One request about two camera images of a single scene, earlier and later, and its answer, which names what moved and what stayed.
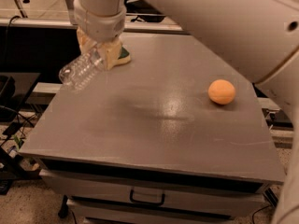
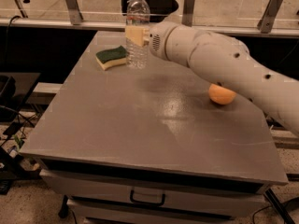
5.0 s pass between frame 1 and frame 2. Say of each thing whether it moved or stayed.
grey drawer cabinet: stayed
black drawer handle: stayed
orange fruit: stayed
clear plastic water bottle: moved
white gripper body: moved
